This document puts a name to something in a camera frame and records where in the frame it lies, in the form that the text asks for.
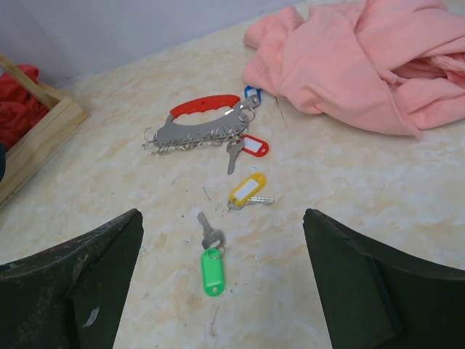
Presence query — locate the yellow tag with key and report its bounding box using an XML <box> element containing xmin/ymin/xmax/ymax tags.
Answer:
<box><xmin>227</xmin><ymin>172</ymin><xmax>275</xmax><ymax>210</ymax></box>

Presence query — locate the pink crumpled cloth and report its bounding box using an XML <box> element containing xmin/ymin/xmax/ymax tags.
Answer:
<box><xmin>243</xmin><ymin>1</ymin><xmax>464</xmax><ymax>137</ymax></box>

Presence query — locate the red tag with key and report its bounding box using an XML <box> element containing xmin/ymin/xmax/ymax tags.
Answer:
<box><xmin>226</xmin><ymin>135</ymin><xmax>270</xmax><ymax>175</ymax></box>

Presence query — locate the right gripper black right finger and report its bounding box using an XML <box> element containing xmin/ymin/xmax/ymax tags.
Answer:
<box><xmin>303</xmin><ymin>209</ymin><xmax>464</xmax><ymax>348</ymax></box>

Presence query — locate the wooden clothes rack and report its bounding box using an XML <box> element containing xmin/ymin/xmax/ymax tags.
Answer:
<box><xmin>1</xmin><ymin>55</ymin><xmax>89</xmax><ymax>205</ymax></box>

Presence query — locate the blue tag with key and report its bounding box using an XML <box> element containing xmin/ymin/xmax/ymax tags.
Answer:
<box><xmin>244</xmin><ymin>86</ymin><xmax>262</xmax><ymax>108</ymax></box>

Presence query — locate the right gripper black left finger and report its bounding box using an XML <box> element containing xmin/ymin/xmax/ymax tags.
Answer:
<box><xmin>1</xmin><ymin>209</ymin><xmax>143</xmax><ymax>348</ymax></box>

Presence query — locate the red cloth in tray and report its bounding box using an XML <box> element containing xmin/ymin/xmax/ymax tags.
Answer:
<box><xmin>0</xmin><ymin>72</ymin><xmax>48</xmax><ymax>151</ymax></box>

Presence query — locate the green tag with key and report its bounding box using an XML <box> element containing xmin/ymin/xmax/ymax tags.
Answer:
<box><xmin>197</xmin><ymin>212</ymin><xmax>225</xmax><ymax>297</ymax></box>

